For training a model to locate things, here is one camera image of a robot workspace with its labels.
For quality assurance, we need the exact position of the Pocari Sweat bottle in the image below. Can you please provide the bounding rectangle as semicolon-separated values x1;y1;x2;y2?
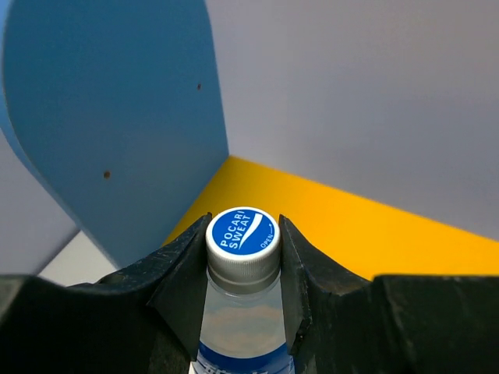
190;206;295;374

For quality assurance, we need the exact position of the blue and yellow wooden shelf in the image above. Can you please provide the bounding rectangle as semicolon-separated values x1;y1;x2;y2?
1;1;498;282

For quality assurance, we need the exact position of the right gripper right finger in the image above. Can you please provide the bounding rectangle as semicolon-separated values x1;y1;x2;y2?
279;217;498;373

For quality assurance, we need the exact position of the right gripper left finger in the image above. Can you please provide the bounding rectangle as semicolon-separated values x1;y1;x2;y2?
1;215;211;373

